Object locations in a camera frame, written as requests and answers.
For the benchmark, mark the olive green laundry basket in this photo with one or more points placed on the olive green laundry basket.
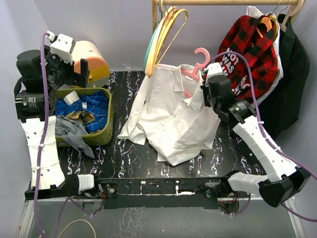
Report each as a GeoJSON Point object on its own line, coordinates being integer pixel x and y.
{"type": "Point", "coordinates": [103, 136]}

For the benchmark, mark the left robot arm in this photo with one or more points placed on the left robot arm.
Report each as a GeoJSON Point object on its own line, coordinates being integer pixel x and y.
{"type": "Point", "coordinates": [42, 73]}

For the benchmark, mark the round pastel drawer cabinet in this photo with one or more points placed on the round pastel drawer cabinet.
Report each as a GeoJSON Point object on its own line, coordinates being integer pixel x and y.
{"type": "Point", "coordinates": [98, 67]}

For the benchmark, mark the blue garment in basket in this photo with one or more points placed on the blue garment in basket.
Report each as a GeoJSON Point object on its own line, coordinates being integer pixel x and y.
{"type": "Point", "coordinates": [91, 110]}

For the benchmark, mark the grey garment in basket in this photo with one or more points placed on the grey garment in basket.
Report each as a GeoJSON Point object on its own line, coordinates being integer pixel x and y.
{"type": "Point", "coordinates": [71, 131]}

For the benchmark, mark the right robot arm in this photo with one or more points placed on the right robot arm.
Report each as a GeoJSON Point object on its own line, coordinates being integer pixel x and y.
{"type": "Point", "coordinates": [283, 177]}

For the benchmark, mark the yellow hanger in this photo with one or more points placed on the yellow hanger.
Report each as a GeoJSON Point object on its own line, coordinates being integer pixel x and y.
{"type": "Point", "coordinates": [166, 33]}

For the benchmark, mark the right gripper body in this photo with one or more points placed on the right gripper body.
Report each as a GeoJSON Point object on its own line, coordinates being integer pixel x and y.
{"type": "Point", "coordinates": [209, 101]}

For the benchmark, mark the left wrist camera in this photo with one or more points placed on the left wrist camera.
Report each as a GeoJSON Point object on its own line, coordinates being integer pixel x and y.
{"type": "Point", "coordinates": [62, 46]}

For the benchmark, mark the white shirt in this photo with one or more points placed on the white shirt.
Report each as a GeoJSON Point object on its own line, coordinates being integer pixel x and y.
{"type": "Point", "coordinates": [169, 113]}

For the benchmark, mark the cream wooden hanger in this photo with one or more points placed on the cream wooden hanger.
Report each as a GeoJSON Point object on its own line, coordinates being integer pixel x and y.
{"type": "Point", "coordinates": [291, 14]}

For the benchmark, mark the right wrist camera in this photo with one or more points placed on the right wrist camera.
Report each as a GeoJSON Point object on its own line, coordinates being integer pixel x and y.
{"type": "Point", "coordinates": [212, 69]}

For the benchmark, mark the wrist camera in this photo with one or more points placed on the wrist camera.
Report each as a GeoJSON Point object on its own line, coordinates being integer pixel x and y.
{"type": "Point", "coordinates": [212, 69]}
{"type": "Point", "coordinates": [62, 46]}

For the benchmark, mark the aluminium frame rail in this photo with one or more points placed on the aluminium frame rail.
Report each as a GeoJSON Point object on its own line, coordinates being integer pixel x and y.
{"type": "Point", "coordinates": [85, 219]}

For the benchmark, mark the orange wooden hanger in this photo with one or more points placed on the orange wooden hanger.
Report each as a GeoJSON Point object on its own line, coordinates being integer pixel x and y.
{"type": "Point", "coordinates": [264, 27]}

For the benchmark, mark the red plaid shirt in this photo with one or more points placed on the red plaid shirt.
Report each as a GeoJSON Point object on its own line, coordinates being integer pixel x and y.
{"type": "Point", "coordinates": [263, 64]}

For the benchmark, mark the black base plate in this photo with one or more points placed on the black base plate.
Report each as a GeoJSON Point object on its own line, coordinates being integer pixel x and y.
{"type": "Point", "coordinates": [201, 192]}

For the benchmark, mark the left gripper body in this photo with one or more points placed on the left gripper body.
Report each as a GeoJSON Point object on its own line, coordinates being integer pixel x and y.
{"type": "Point", "coordinates": [61, 72]}

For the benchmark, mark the wooden clothes rack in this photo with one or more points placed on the wooden clothes rack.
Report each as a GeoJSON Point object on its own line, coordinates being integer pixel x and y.
{"type": "Point", "coordinates": [230, 2]}

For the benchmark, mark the black garment on rack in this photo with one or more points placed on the black garment on rack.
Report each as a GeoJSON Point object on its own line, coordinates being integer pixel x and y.
{"type": "Point", "coordinates": [280, 109]}

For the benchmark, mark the pink hanger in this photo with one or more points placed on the pink hanger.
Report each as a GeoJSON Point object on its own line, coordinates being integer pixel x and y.
{"type": "Point", "coordinates": [194, 74]}

